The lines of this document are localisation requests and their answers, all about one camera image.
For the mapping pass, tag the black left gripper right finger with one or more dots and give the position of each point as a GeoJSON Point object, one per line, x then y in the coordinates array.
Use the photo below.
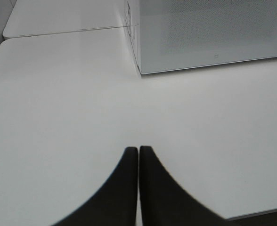
{"type": "Point", "coordinates": [164, 202]}

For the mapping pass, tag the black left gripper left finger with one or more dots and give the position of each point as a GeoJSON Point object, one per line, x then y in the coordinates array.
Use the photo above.
{"type": "Point", "coordinates": [115, 202]}

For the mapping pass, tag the white microwave door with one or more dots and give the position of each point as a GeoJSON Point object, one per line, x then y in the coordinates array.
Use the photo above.
{"type": "Point", "coordinates": [179, 34]}

